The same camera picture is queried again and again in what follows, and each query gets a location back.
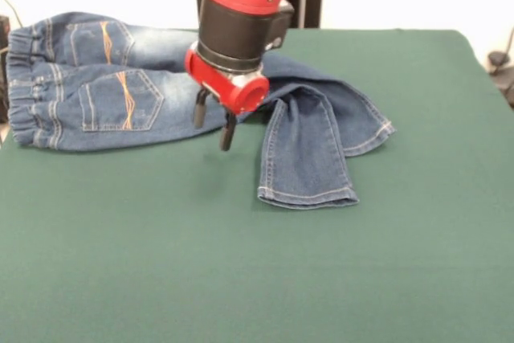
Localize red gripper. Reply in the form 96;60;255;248
184;41;271;153

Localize blue denim jeans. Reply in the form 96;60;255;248
4;11;397;210

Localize dark green table cloth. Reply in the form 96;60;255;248
0;28;514;343

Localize black equipment pile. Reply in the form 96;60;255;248
0;15;13;123

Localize grey office chair base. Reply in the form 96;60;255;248
487;50;514;109

